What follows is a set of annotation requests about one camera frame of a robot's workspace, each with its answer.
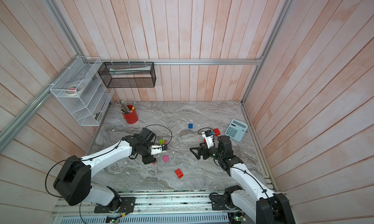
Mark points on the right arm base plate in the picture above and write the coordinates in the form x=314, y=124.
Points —
x=218, y=202

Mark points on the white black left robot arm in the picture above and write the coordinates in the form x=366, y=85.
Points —
x=73, y=182

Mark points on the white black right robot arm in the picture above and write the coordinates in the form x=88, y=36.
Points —
x=261, y=204

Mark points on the red lego brick front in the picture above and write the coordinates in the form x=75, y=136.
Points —
x=179, y=173

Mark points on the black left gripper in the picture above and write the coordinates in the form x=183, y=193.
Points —
x=149, y=159

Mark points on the black mesh wall basket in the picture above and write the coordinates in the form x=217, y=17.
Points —
x=128, y=74

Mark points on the pens in cup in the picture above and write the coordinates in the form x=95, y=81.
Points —
x=125, y=108

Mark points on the red pen cup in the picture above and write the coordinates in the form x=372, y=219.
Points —
x=132, y=116

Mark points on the tape roll on shelf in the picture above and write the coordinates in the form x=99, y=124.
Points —
x=74, y=89

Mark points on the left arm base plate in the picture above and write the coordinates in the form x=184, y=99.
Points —
x=122, y=205

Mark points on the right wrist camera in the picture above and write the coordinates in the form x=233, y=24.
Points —
x=209, y=138

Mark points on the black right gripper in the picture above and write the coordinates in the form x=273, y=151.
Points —
x=199, y=148

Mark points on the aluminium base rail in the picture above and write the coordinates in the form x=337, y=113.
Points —
x=153, y=207

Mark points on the light blue calculator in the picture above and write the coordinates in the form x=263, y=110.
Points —
x=236, y=130

